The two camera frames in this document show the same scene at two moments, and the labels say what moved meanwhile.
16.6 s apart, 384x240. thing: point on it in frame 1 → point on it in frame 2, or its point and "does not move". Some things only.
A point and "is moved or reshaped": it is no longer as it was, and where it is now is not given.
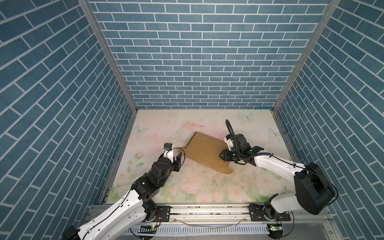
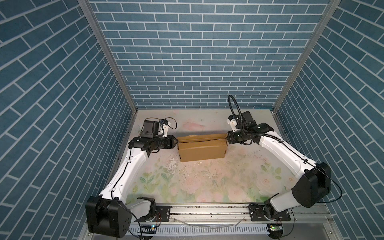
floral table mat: (192, 183) does not move
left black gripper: (177, 164) → (170, 144)
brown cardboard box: (205, 150) is moved or reshaped
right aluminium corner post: (312, 43) does not move
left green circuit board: (147, 229) does not move
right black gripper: (225, 156) → (230, 138)
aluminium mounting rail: (226, 214) does not move
